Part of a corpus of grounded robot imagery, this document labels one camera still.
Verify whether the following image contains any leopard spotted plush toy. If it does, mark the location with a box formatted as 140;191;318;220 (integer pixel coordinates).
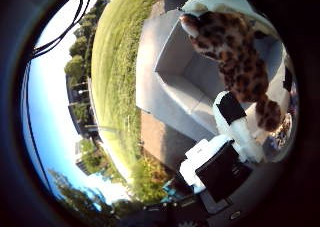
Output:
179;10;294;150

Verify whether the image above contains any black cable bundle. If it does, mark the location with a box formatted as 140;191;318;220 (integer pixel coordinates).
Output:
31;0;93;60

